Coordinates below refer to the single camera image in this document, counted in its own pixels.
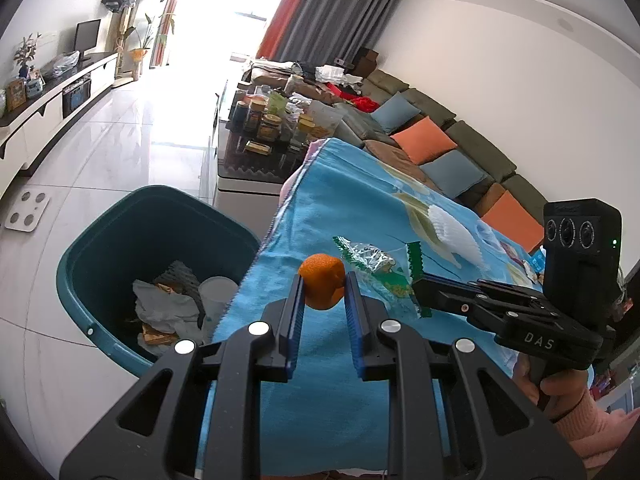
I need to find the vase with dried branches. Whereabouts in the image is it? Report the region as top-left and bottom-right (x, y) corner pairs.
(12, 32), (44, 79)

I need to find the clear plastic bag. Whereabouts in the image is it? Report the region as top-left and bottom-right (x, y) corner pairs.
(40, 51), (81, 79)

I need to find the orange tangerine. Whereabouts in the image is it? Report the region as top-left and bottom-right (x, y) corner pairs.
(298, 254), (347, 311)

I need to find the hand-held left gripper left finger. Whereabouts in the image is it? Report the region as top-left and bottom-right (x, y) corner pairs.
(59, 274), (306, 480)

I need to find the blue cushion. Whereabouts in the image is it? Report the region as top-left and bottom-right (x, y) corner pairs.
(371, 92), (424, 134)
(419, 149), (491, 200)

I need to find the potted green plant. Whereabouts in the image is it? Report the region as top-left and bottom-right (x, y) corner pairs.
(122, 0), (176, 81)

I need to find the blue printed blanket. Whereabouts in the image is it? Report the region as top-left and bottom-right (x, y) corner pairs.
(195, 137), (596, 477)

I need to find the pile of clothes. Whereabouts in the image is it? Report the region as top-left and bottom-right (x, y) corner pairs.
(315, 64), (364, 86)

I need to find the white TV cabinet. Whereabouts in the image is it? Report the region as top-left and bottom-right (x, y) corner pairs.
(0, 52), (121, 177)

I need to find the black monitor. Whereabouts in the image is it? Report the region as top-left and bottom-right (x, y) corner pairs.
(75, 19), (102, 59)

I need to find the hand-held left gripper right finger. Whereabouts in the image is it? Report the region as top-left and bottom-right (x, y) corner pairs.
(345, 271), (587, 480)

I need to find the white plastic cup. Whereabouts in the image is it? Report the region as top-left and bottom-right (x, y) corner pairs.
(199, 276), (240, 332)

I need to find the teal plastic bin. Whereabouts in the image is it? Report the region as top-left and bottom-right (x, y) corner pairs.
(56, 185), (264, 379)

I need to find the white bathroom scale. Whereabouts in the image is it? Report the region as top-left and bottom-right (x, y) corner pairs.
(4, 191), (54, 234)

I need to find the white tissue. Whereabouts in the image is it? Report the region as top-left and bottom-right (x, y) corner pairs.
(132, 280), (203, 337)

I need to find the olive green sofa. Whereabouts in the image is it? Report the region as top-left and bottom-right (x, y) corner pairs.
(240, 57), (551, 256)

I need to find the striped orange curtain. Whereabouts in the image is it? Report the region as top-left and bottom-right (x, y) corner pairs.
(150, 0), (184, 69)

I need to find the blue white ceramic jar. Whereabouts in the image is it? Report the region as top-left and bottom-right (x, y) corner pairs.
(25, 67), (45, 99)

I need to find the dark glass coffee table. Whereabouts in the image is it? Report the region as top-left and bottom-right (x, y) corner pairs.
(212, 82), (346, 209)

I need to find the clear green-edged snack wrapper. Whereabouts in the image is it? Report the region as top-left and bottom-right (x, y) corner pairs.
(332, 235), (434, 319)

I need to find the brown cardboard piece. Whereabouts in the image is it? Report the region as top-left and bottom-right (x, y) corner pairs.
(140, 322), (179, 349)

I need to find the white pleated paper liner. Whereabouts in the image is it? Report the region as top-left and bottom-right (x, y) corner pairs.
(427, 205), (489, 271)

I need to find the cluster of food jars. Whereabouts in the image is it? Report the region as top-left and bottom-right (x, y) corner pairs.
(230, 74), (346, 154)

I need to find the wooden picture frame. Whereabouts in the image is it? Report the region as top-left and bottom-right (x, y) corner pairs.
(5, 79), (27, 111)

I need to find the brown box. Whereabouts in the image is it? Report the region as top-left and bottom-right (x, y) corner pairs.
(356, 47), (381, 79)

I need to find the orange cushion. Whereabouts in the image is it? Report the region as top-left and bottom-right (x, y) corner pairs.
(480, 190), (546, 254)
(390, 116), (459, 166)

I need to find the red cloth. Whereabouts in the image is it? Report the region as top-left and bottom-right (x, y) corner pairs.
(332, 85), (381, 114)

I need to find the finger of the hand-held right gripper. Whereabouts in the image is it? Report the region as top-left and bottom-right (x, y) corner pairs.
(411, 274), (507, 332)
(475, 279), (549, 308)

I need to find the person's right hand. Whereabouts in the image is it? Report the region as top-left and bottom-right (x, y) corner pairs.
(510, 355), (594, 422)

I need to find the grey curtain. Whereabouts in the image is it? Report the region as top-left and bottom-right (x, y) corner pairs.
(272, 0), (404, 69)

